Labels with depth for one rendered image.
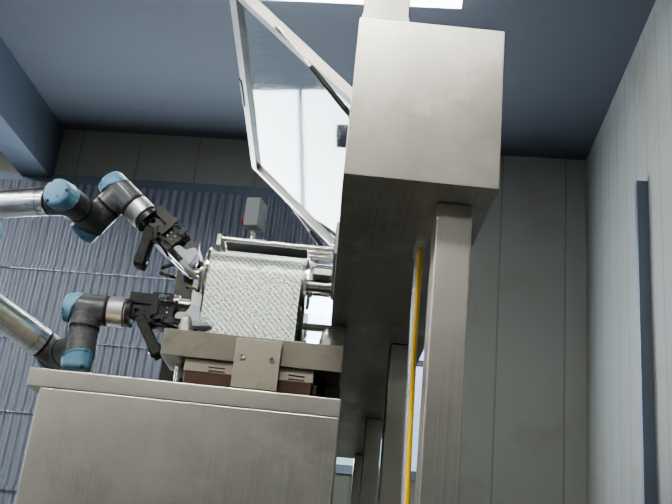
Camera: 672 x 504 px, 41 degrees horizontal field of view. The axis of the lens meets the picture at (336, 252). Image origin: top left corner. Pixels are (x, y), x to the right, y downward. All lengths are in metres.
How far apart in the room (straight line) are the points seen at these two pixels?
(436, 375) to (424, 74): 0.50
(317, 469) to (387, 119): 0.77
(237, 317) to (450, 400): 0.93
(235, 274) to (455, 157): 0.94
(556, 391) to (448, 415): 4.08
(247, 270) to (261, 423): 0.50
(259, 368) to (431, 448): 0.67
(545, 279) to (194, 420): 3.98
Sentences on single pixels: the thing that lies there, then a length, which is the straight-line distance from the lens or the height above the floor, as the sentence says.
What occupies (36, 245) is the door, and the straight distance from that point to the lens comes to 6.05.
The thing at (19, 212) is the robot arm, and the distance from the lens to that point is 2.41.
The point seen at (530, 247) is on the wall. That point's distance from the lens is 5.72.
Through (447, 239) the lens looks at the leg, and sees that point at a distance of 1.49.
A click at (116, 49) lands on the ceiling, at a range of 5.38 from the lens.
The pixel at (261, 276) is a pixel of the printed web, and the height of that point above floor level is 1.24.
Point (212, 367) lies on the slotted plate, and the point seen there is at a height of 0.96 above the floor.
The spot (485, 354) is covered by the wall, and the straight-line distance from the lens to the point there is 5.47.
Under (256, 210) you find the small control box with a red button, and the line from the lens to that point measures 2.96.
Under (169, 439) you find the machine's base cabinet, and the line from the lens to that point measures 1.92.
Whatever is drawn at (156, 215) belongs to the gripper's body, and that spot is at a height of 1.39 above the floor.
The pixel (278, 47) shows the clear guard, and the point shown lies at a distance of 2.52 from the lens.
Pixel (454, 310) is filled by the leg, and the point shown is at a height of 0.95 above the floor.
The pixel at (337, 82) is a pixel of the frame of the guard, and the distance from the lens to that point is 2.34.
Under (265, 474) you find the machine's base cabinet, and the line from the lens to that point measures 1.89.
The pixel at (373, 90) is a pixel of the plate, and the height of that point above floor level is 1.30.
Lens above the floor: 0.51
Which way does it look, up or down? 21 degrees up
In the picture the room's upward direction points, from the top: 6 degrees clockwise
